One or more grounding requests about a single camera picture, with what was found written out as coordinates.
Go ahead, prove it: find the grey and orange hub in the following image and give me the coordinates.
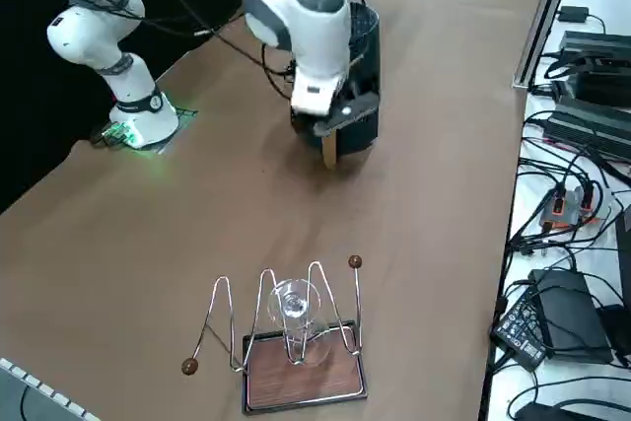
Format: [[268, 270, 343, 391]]
[[538, 182, 613, 231]]

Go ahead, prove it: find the dark green air fryer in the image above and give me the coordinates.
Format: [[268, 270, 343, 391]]
[[290, 2, 385, 157]]

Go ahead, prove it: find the small black power adapter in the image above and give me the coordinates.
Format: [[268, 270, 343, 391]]
[[558, 5, 591, 24]]

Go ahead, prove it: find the black power brick with label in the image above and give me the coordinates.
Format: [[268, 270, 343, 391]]
[[489, 286, 549, 372]]

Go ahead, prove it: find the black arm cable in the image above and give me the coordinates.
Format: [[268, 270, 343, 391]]
[[63, 0, 372, 103]]

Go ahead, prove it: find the plain black power brick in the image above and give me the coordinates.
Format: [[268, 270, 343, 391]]
[[528, 268, 615, 366]]

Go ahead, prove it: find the silver wire cup rack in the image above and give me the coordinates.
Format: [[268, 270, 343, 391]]
[[180, 254, 367, 378]]

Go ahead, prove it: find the black flat device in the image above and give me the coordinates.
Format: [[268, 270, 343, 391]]
[[612, 203, 631, 295]]

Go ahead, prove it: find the large black power supply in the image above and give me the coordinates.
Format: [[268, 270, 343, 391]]
[[543, 95, 631, 163], [561, 30, 631, 55], [550, 52, 631, 108]]

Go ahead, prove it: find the clear stemmed glass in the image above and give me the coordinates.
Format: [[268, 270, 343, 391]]
[[266, 278, 333, 369]]

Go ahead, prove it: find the long aluminium rail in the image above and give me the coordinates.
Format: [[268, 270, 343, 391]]
[[512, 0, 584, 91]]

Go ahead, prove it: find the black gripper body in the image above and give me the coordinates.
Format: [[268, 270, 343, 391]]
[[334, 73, 364, 119]]

